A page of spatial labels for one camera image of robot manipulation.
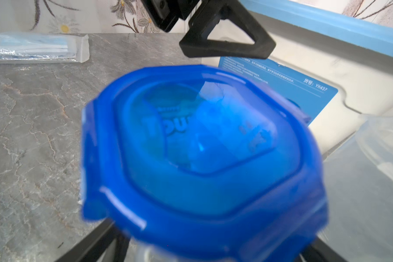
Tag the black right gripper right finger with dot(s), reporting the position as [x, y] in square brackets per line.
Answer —
[319, 251]

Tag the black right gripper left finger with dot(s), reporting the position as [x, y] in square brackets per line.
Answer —
[106, 243]

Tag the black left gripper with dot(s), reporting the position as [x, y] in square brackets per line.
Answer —
[195, 44]

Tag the blue lidded clear jar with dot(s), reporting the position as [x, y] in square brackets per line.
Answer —
[359, 184]
[198, 164]

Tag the blue lidded white storage box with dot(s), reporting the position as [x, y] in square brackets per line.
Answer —
[352, 55]

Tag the bagged blue face masks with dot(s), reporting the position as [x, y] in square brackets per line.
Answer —
[20, 47]

